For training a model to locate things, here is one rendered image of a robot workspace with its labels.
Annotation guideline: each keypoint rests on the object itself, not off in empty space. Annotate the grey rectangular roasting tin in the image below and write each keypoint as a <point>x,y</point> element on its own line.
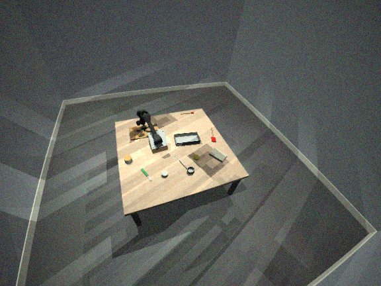
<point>189,138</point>

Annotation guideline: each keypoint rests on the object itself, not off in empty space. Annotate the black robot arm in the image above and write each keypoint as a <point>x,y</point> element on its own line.
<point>147,118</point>

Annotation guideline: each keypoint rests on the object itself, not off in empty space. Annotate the grey saucepan with long handle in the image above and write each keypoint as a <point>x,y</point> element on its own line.
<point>190,170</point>

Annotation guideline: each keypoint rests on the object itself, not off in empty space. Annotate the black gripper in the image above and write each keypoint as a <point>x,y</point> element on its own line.
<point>144,127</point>

